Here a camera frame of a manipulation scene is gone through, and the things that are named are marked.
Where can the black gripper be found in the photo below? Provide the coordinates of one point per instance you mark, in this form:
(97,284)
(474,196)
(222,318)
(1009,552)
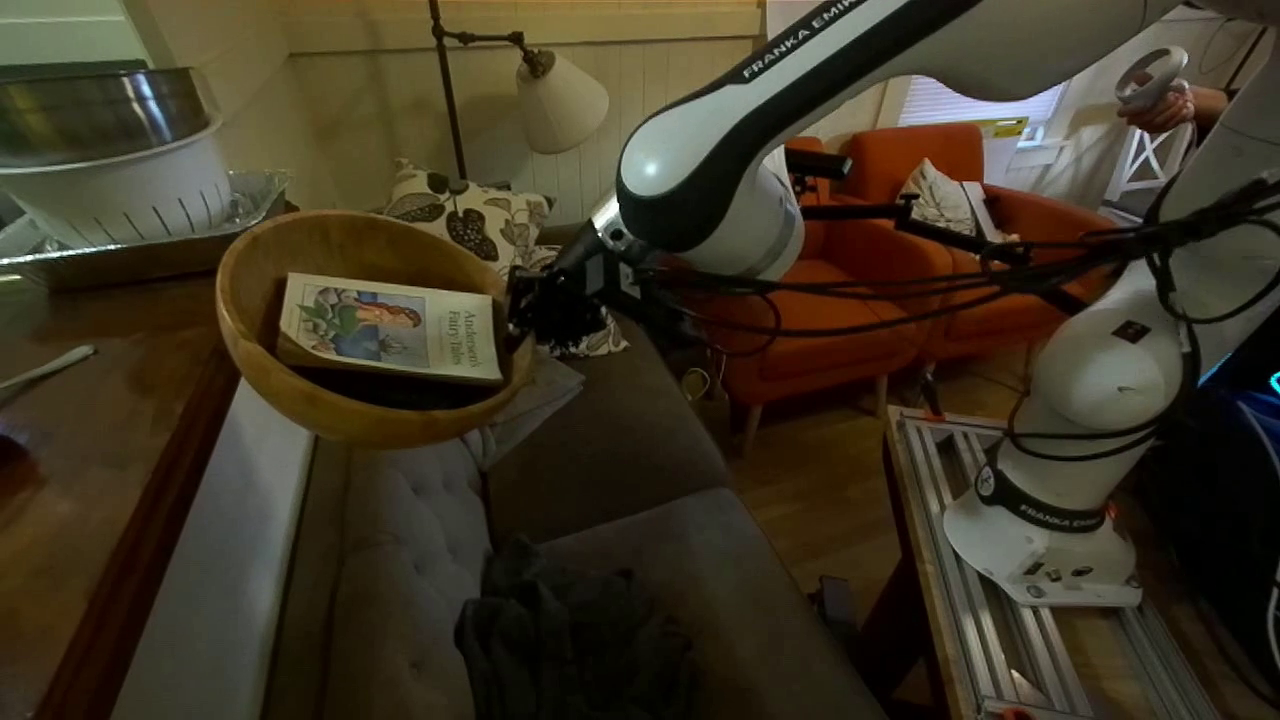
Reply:
(572,284)

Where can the wooden bowl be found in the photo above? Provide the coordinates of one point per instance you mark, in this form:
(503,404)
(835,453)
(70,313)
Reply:
(264,295)

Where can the white handheld controller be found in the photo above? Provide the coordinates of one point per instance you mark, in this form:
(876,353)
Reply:
(1151,68)

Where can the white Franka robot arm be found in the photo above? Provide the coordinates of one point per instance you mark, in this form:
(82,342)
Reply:
(1095,372)

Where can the stainless steel bowl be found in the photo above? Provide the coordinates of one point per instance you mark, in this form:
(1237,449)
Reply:
(92,114)

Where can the dark wooden shelf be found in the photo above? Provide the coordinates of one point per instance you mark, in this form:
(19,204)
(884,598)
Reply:
(82,442)

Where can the person hand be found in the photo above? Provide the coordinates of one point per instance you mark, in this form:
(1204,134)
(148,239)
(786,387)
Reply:
(1202,110)

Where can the light grey striped cloth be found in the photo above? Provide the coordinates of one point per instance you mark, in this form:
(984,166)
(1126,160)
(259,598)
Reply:
(533,403)

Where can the floral patterned pillow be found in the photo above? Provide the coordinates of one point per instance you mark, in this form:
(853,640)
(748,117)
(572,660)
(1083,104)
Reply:
(464,221)

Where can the Andersen fairy tales book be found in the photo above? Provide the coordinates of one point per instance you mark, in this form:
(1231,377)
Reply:
(401,327)

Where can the floor lamp white shade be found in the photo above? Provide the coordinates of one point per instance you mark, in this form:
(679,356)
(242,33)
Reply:
(561,102)

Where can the brown tufted sofa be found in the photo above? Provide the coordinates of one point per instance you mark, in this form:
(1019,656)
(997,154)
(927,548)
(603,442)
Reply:
(627,483)

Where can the black remote control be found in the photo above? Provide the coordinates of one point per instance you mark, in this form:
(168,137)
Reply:
(401,391)

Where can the dark grey crumpled cloth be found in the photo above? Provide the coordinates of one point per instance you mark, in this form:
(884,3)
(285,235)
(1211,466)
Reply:
(572,640)

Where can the patterned armchair cushion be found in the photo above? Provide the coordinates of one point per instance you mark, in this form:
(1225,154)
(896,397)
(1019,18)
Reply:
(946,200)

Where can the white slotted colander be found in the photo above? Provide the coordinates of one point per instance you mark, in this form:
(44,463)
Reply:
(134,195)

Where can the silver utensil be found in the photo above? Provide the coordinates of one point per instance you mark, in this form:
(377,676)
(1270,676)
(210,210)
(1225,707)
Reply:
(53,365)

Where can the black camera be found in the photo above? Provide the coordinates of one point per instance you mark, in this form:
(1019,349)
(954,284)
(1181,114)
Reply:
(817,160)

